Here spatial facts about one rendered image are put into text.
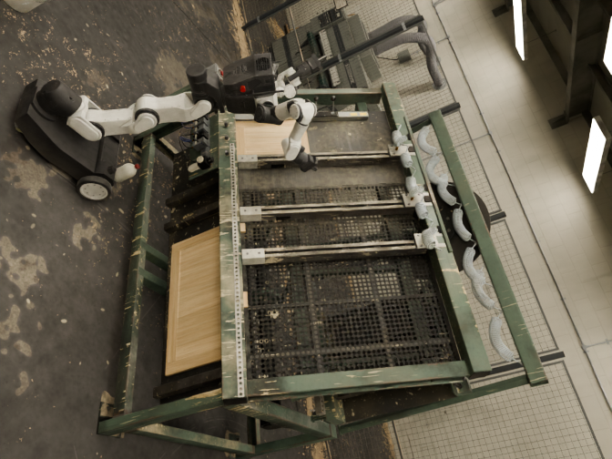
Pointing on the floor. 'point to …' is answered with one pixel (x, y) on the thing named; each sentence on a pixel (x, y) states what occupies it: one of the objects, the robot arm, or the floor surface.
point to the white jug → (126, 172)
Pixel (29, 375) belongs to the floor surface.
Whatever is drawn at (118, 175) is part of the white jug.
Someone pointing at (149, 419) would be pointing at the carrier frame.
